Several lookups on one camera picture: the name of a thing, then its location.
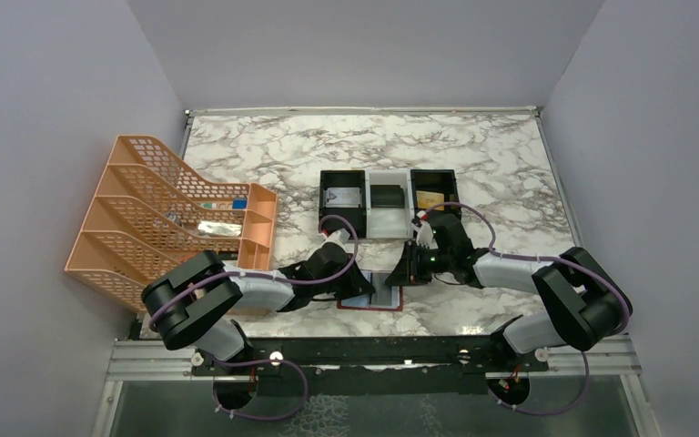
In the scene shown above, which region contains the red card holder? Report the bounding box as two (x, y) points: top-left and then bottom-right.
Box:
(337, 270), (403, 311)

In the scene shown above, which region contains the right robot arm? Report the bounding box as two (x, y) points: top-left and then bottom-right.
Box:
(386, 212), (633, 359)

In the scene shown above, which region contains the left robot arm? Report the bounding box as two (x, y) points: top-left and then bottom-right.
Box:
(141, 242), (374, 362)

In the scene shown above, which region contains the gold card in bin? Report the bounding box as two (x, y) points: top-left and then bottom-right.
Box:
(415, 190), (446, 211)

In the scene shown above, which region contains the silver card in bin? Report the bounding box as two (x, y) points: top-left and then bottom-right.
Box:
(324, 187), (362, 208)

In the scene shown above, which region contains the black card in bin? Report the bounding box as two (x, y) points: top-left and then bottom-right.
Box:
(370, 185), (406, 208)

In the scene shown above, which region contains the white middle bin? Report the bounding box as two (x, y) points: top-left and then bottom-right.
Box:
(365, 169), (414, 239)

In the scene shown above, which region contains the right black bin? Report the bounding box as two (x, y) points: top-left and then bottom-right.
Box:
(410, 169), (466, 238)

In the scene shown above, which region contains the black bin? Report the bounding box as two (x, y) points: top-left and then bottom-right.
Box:
(410, 169), (466, 238)
(318, 170), (367, 239)

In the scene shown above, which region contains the left black bin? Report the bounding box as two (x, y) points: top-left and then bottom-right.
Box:
(318, 170), (367, 239)

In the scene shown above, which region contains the silver foil packet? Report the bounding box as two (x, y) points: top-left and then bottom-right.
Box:
(197, 220), (242, 238)

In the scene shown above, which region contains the orange plastic file organizer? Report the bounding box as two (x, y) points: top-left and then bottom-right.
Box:
(65, 135), (279, 313)

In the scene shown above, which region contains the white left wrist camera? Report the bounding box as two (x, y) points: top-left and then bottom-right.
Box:
(324, 229), (352, 247)

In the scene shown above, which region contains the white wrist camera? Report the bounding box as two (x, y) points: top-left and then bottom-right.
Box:
(410, 210), (434, 249)
(324, 229), (352, 247)

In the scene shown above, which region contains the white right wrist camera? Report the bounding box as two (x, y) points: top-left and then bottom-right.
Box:
(410, 210), (434, 249)

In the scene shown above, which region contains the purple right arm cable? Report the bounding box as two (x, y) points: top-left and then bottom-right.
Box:
(421, 201), (633, 419)

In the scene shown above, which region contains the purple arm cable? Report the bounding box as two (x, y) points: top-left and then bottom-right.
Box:
(421, 201), (633, 419)
(147, 214), (361, 333)

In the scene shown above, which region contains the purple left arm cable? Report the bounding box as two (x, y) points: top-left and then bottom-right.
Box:
(147, 214), (361, 333)

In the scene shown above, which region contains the black mounting rail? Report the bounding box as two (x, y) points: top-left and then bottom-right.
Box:
(191, 335), (549, 397)

